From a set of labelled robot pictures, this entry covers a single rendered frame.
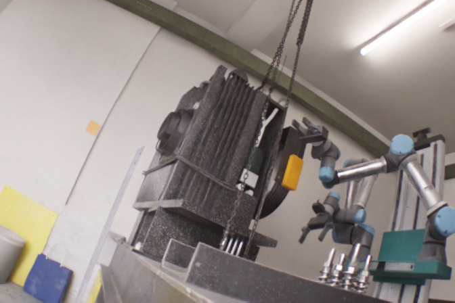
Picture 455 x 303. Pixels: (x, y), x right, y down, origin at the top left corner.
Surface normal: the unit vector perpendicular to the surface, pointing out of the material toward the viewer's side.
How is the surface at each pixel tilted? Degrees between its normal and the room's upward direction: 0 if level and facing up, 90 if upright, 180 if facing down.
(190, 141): 90
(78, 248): 90
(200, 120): 90
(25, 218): 87
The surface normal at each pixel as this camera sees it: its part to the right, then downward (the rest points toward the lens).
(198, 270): 0.37, -0.26
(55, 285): 0.16, -0.40
